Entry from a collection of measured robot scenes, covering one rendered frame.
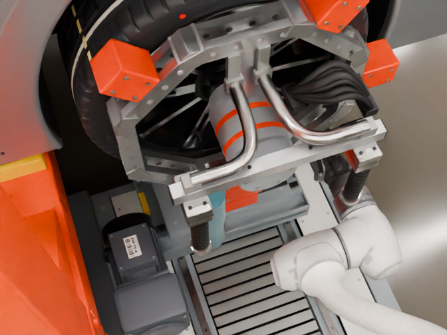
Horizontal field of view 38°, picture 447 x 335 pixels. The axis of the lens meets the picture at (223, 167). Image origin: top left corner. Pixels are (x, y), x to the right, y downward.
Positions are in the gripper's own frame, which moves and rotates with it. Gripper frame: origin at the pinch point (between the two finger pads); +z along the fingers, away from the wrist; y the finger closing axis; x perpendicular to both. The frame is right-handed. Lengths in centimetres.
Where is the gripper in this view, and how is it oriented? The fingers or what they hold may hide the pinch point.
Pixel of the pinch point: (314, 123)
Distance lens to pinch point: 163.7
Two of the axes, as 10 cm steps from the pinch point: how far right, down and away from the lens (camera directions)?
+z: -3.3, -8.4, 4.4
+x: -6.7, -1.2, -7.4
